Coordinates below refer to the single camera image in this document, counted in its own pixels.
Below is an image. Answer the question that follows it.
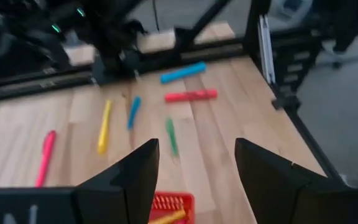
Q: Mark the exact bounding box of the red wide marker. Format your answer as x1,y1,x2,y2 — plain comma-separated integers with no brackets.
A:
164,88,218,103

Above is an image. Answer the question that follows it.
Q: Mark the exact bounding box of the red plastic basket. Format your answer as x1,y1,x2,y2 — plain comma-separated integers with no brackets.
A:
149,191,196,224

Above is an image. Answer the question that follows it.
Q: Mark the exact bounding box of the slim blue highlighter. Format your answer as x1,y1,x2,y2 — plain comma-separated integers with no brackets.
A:
127,95,142,131

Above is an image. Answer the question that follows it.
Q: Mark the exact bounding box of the black table frame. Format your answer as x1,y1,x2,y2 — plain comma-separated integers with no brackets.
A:
0,0,351,187

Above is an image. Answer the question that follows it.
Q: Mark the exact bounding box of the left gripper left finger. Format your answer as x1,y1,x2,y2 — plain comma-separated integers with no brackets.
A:
0,138,160,224

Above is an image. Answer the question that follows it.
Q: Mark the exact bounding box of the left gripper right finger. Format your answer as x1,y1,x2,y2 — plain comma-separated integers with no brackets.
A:
234,138,358,224

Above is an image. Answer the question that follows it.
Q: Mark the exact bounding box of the pink highlighter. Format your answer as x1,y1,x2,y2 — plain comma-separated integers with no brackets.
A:
35,129,57,188

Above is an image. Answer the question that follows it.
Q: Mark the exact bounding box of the silver metal strip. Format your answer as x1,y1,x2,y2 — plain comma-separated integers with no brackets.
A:
258,15,276,85

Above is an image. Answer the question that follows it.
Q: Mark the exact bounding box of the green highlighter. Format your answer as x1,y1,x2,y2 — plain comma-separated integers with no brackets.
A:
165,117,179,156

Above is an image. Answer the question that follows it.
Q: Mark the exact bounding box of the blue wide marker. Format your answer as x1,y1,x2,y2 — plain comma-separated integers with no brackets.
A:
160,61,207,85

